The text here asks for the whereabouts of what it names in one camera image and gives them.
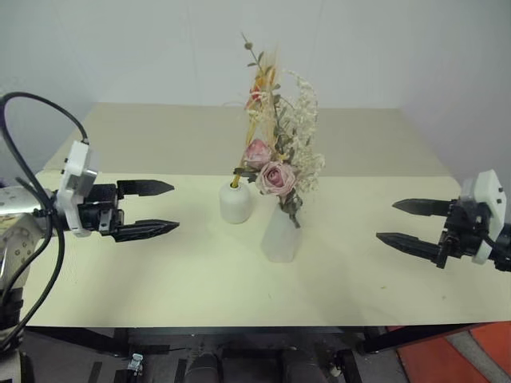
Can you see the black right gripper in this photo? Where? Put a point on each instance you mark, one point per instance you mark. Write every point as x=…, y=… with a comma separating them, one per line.
x=463, y=231

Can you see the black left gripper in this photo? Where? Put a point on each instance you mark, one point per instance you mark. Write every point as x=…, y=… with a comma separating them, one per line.
x=100, y=213

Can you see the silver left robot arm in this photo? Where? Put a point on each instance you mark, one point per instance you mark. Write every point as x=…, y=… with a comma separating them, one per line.
x=16, y=223

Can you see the pink rose white flower bouquet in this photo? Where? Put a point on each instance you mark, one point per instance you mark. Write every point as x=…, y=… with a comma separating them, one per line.
x=275, y=177

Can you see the short round white vase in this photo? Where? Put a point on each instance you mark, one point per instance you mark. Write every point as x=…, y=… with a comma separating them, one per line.
x=235, y=205

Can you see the tall faceted white vase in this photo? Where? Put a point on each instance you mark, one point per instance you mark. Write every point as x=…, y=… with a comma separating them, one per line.
x=279, y=239

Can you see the yellow orange dried grass bouquet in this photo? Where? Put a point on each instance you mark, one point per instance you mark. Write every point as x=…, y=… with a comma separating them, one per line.
x=261, y=107

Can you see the small white caster wheel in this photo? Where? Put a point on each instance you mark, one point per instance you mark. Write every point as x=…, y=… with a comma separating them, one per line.
x=135, y=362
x=336, y=370

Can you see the dark rounded shape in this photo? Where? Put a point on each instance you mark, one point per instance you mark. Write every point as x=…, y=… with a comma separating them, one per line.
x=204, y=369

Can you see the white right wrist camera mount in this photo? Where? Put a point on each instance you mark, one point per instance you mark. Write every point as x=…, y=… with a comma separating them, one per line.
x=490, y=187

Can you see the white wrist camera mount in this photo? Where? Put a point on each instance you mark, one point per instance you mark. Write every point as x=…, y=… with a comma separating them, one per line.
x=490, y=187
x=74, y=167

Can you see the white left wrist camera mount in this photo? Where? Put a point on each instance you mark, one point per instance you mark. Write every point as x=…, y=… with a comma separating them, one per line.
x=74, y=167

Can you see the black table frame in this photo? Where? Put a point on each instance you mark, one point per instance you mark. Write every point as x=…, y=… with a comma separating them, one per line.
x=399, y=337

